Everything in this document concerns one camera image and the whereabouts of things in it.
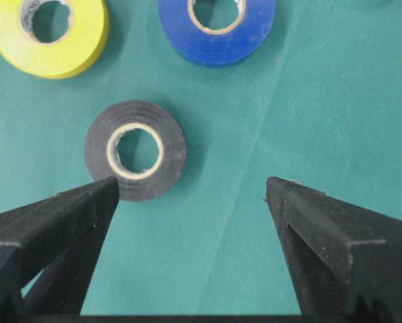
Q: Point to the green table cloth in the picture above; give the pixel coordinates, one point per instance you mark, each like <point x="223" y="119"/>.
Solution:
<point x="318" y="103"/>

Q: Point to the blue tape roll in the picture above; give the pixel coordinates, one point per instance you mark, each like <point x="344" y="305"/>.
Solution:
<point x="221" y="47"/>

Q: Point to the yellow tape roll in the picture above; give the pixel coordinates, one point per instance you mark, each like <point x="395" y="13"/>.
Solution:
<point x="70" y="55"/>

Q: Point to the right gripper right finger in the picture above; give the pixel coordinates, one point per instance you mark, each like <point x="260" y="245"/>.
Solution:
<point x="345" y="261"/>

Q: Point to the black tape roll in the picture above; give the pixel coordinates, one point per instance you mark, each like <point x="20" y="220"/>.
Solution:
<point x="105" y="134"/>

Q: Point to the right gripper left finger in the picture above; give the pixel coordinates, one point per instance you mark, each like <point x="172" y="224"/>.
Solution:
<point x="49" y="250"/>

